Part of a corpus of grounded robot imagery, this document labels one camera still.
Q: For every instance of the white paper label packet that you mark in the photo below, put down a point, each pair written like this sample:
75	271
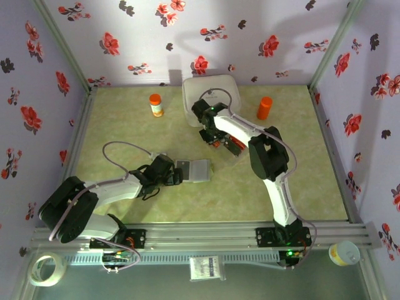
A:
206	268

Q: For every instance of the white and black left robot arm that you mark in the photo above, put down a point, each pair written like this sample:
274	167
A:
115	190

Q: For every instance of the black controller board green light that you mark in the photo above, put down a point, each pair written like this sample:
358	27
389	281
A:
292	254

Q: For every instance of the aluminium side rail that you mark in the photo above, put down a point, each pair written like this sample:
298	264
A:
81	131
331	147

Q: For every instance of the white storage box pill logo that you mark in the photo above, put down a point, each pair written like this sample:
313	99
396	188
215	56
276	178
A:
193	90

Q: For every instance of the aluminium frame post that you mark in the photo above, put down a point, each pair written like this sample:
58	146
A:
331	47
62	43

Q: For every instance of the orange bottle white label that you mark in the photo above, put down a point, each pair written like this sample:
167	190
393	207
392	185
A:
156	104

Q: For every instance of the small red packet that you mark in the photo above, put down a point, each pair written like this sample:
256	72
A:
239	145

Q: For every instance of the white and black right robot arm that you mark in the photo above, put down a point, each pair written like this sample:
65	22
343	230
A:
281	200

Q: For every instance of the grey credit card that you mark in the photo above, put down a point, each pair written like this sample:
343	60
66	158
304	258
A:
183	170

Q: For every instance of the yellow and white cup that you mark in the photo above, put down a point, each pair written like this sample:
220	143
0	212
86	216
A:
343	253

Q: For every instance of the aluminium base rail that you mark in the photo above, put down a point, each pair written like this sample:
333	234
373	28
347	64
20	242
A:
200	237

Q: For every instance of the green circuit board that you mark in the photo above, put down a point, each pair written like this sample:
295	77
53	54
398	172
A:
117	257

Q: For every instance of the clear tape roll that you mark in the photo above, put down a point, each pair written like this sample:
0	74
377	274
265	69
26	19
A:
34	276

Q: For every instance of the orange cylinder container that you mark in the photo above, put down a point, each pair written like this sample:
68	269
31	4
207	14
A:
265	107

